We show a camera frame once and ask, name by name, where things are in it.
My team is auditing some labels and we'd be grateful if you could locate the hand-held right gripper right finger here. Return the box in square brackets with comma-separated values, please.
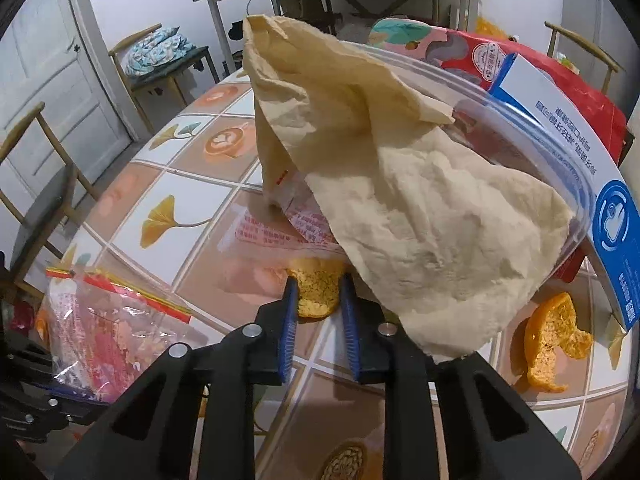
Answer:
[339, 272, 583, 480]

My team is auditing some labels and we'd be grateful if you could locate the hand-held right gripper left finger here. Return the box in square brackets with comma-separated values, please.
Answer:
[52, 275, 301, 480]

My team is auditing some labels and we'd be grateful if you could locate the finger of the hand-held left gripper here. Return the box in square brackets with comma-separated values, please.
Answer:
[0, 380, 116, 443]
[0, 332, 56, 367]

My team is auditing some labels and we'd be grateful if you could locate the orange peel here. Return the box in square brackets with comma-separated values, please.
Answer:
[287, 255, 348, 318]
[522, 292, 593, 393]

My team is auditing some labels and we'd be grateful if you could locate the clear zip bag red strip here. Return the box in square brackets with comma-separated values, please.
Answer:
[35, 266, 193, 403]

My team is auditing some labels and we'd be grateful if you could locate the brown paper bag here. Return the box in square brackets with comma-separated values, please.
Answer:
[242, 14, 576, 361]

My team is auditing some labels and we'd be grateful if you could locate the clear plastic container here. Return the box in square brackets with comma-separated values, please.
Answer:
[340, 40, 601, 271]

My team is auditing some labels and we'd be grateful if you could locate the blue white carton box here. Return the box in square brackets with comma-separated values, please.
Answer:
[487, 52, 640, 333]

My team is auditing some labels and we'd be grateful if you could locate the red snack bag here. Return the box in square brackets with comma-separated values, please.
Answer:
[367, 16, 630, 168]

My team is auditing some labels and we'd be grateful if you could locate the clear wrapper red print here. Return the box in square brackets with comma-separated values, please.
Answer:
[217, 180, 351, 281]

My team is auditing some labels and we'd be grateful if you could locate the wooden chair grey seat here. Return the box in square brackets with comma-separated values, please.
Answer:
[0, 102, 101, 301]

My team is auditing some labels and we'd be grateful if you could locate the patterned dining table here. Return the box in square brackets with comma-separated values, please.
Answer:
[37, 67, 633, 480]

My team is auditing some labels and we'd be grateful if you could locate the white door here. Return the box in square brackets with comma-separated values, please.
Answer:
[0, 0, 133, 196]

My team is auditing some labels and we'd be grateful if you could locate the wooden chair dark seat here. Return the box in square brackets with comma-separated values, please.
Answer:
[107, 22, 221, 133]

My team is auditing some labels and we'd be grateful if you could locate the floral folded blanket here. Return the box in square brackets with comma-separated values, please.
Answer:
[124, 27, 197, 77]

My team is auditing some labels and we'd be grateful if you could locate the cardboard box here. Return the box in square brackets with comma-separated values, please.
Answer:
[280, 0, 333, 23]

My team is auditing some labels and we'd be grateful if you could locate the yellow plastic bag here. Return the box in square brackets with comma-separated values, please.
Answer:
[472, 15, 508, 41]

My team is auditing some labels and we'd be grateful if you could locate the wooden armchair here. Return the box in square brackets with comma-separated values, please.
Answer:
[544, 20, 626, 96]

